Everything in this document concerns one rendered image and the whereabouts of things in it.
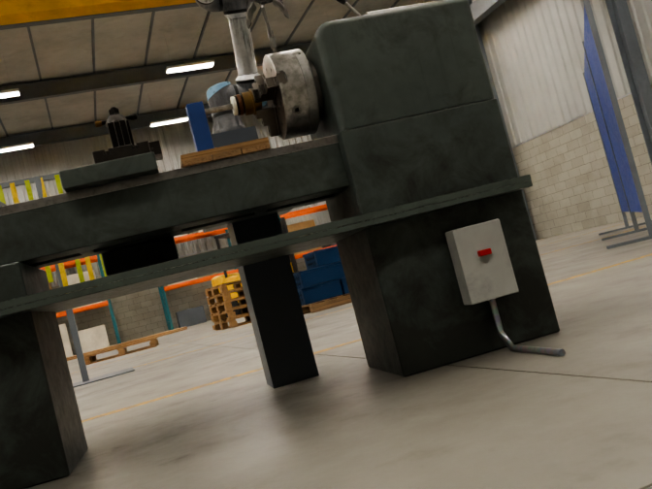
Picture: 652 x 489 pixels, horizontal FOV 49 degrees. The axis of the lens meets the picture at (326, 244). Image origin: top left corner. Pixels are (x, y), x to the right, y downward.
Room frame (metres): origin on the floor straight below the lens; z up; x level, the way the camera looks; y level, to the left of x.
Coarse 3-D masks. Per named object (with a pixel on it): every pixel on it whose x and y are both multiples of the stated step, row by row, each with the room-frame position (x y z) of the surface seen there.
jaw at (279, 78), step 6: (270, 78) 2.47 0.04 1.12; (276, 78) 2.48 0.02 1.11; (282, 78) 2.47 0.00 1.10; (264, 84) 2.51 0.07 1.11; (270, 84) 2.47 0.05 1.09; (276, 84) 2.47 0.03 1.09; (252, 90) 2.53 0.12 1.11; (258, 90) 2.53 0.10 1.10; (264, 90) 2.51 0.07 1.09; (270, 90) 2.49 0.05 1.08; (276, 90) 2.51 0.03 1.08; (258, 96) 2.53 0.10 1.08; (264, 96) 2.53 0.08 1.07; (270, 96) 2.54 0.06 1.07; (276, 96) 2.55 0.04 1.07; (258, 102) 2.56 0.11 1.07
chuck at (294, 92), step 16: (272, 64) 2.49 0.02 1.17; (288, 64) 2.48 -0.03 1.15; (288, 80) 2.46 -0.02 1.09; (304, 80) 2.47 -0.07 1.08; (288, 96) 2.46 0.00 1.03; (304, 96) 2.48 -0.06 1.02; (288, 112) 2.49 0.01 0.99; (304, 112) 2.50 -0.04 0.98; (288, 128) 2.54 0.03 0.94; (304, 128) 2.56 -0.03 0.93
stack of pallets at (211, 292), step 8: (240, 280) 11.73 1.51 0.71; (208, 288) 12.06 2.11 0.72; (216, 288) 11.91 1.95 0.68; (224, 288) 11.56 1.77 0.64; (240, 288) 11.77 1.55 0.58; (208, 296) 12.19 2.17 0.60; (216, 296) 11.83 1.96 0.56; (224, 296) 11.57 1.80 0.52; (240, 296) 11.70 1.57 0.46; (208, 304) 12.25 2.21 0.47; (216, 304) 11.92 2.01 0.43; (224, 304) 11.58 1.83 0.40; (240, 304) 12.48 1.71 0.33; (216, 312) 12.26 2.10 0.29; (224, 312) 11.68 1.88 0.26; (232, 312) 11.57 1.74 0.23; (248, 312) 11.73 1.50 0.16; (216, 320) 12.16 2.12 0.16; (224, 320) 11.76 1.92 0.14; (232, 320) 11.61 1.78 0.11; (248, 320) 12.46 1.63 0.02; (216, 328) 12.17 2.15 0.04; (224, 328) 11.87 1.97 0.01
